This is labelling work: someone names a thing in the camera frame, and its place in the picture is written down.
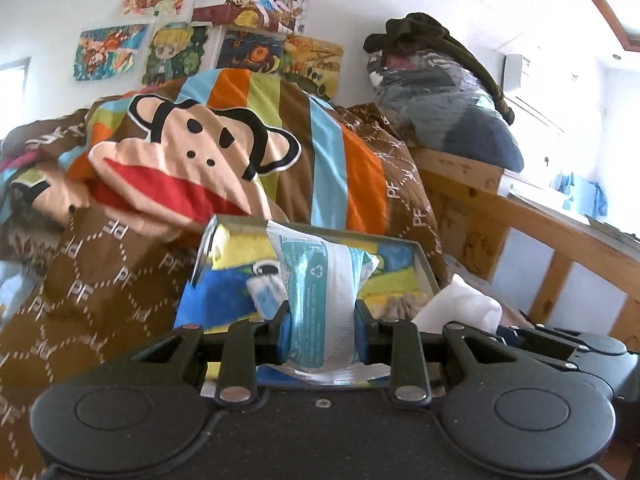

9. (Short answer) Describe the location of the white air conditioner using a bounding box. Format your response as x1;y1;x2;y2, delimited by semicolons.
502;54;602;131

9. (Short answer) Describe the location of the orange fox painting lower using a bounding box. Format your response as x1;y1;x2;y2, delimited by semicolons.
73;24;149;81

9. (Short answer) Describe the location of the dark green garment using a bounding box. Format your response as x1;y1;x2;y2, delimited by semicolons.
363;12;515;126

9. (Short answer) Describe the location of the plastic bag of clothes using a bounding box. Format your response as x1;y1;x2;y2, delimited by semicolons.
367;50;524;172

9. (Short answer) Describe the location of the beige drawstring pouch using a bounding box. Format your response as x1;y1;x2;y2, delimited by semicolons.
380;294;433;321

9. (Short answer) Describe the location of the blond boy painting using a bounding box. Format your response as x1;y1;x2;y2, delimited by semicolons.
141;22;212;87

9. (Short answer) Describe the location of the monkey face striped quilt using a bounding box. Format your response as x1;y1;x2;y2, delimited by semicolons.
1;68;446;479

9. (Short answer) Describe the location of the blue white tissue packet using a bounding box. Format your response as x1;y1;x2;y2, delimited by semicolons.
266;221;390;386

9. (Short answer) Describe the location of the yellow landscape painting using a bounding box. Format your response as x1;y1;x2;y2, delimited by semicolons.
280;35;344;101

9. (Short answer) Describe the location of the wooden bed frame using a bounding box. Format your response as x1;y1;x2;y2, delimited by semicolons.
410;148;639;350

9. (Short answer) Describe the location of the starry swirl painting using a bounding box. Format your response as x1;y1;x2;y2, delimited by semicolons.
216;29;284;74

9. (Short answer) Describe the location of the colourful painted cardboard box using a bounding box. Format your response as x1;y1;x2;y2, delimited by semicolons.
173;212;442;391

